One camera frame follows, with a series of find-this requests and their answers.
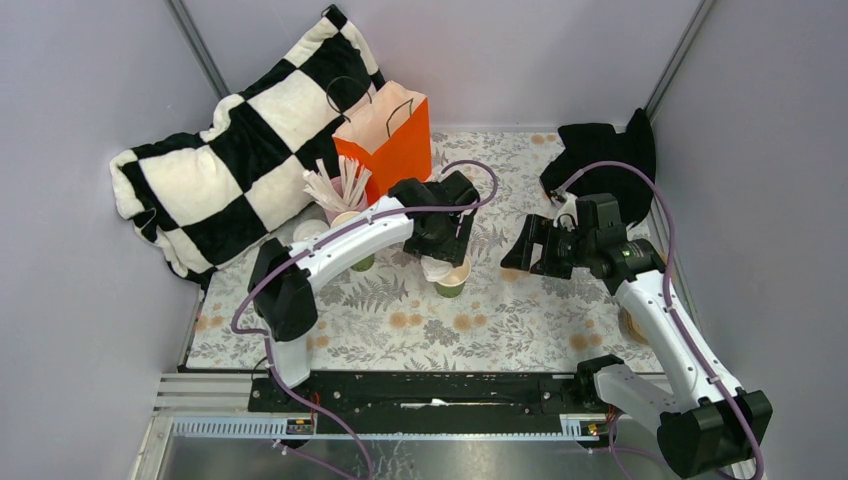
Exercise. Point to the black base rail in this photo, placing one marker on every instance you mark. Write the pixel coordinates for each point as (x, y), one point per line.
(511, 405)

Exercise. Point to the stack of white lids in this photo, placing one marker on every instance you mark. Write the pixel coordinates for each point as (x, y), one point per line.
(308, 229)

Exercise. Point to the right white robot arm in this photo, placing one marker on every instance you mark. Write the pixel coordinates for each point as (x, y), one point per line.
(706, 420)

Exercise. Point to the black white checkered pillow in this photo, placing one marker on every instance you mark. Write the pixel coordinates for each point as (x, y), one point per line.
(205, 199)

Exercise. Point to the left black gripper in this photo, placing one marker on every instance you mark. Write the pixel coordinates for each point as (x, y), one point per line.
(453, 249)

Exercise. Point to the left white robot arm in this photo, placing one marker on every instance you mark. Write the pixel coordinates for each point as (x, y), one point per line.
(287, 278)

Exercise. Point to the brown cardboard cup carrier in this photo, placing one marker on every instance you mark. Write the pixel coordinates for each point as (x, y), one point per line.
(633, 309)

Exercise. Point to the pink straw holder cup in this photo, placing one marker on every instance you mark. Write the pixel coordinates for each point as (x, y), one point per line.
(343, 193)

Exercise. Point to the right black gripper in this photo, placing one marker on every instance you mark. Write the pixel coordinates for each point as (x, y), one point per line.
(540, 230)

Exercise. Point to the stack of green cups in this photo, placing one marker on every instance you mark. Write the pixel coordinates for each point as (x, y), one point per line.
(364, 264)

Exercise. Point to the floral tablecloth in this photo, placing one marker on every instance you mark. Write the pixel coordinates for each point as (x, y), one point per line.
(390, 317)

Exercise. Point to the white plastic cup lid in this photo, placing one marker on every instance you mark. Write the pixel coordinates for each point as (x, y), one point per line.
(435, 270)

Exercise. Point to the black cloth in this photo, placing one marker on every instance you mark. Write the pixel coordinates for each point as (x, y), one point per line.
(575, 170)

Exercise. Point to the green paper cup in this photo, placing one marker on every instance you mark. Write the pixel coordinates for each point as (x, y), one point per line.
(452, 285)

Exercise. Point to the orange paper bag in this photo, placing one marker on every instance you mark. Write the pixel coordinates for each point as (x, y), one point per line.
(388, 132)

